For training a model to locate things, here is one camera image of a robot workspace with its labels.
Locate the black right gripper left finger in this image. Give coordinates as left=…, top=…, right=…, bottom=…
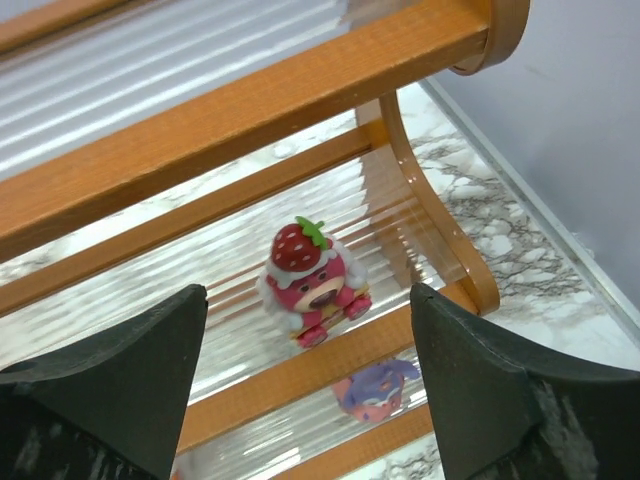
left=1, top=284, right=208, bottom=479

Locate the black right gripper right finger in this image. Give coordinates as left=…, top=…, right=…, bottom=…
left=410, top=284, right=639, bottom=479

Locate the purple bunny pink cup toy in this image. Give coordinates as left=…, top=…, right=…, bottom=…
left=331, top=358, right=420, bottom=423

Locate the pink bear cake slice toy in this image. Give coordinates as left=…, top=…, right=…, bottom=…
left=256, top=216, right=372, bottom=349

